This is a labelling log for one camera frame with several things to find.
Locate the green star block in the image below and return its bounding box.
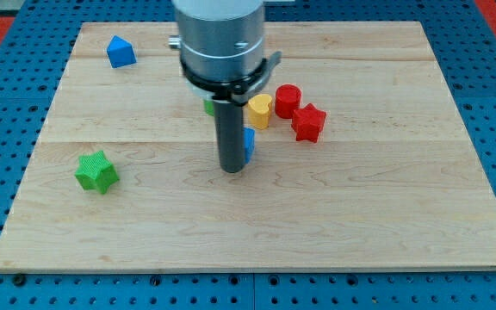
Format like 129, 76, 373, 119
74, 150, 120, 195

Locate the wooden board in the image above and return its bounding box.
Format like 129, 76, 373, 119
0, 22, 496, 274

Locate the black clamp ring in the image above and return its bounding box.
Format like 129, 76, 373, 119
179, 51, 282, 107

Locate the red star block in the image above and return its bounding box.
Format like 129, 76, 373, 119
291, 103, 327, 143

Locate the yellow heart block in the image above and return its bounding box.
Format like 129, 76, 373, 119
247, 94, 273, 129

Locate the blue triangular block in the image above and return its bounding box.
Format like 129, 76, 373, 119
106, 35, 137, 68

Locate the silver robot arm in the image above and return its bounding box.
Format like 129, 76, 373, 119
172, 0, 264, 96

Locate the dark grey cylindrical pointer tool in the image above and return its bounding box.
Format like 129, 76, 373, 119
213, 101, 245, 173

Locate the red cylinder block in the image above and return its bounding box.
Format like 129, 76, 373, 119
275, 84, 301, 119

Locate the blue block behind pointer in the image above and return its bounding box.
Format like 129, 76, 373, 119
244, 127, 255, 164

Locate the green block behind pointer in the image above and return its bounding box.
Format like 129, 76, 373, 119
203, 100, 214, 116

